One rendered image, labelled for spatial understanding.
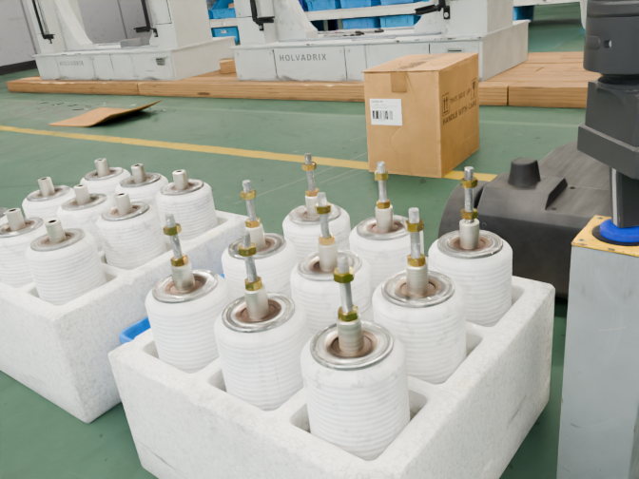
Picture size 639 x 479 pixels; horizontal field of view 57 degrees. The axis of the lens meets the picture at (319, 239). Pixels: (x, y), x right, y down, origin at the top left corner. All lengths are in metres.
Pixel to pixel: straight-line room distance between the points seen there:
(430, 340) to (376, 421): 0.11
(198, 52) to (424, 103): 2.50
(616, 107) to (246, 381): 0.41
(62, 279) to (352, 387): 0.52
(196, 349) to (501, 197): 0.56
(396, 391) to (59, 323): 0.51
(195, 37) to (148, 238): 3.09
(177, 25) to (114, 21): 4.16
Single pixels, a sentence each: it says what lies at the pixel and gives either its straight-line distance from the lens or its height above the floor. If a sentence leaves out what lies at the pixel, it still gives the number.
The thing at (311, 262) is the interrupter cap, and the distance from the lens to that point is 0.69.
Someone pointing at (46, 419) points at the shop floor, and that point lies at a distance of 1.01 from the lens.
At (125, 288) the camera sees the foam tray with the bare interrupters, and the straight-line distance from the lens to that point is 0.92.
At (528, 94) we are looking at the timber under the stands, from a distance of 2.53.
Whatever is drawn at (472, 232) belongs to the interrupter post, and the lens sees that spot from 0.70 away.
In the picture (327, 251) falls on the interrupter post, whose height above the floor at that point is 0.27.
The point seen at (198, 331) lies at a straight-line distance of 0.67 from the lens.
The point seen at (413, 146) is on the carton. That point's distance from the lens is 1.73.
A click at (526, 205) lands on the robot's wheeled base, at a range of 0.99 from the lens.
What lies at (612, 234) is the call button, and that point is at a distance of 0.58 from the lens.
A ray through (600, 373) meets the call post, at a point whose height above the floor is 0.18.
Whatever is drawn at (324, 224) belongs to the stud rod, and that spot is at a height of 0.30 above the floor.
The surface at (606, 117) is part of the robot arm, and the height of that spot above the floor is 0.42.
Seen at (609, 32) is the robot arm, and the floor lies 0.49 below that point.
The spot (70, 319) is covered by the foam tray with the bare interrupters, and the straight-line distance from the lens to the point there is 0.89.
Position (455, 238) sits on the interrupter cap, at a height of 0.25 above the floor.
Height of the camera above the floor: 0.56
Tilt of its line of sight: 24 degrees down
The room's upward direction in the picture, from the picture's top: 7 degrees counter-clockwise
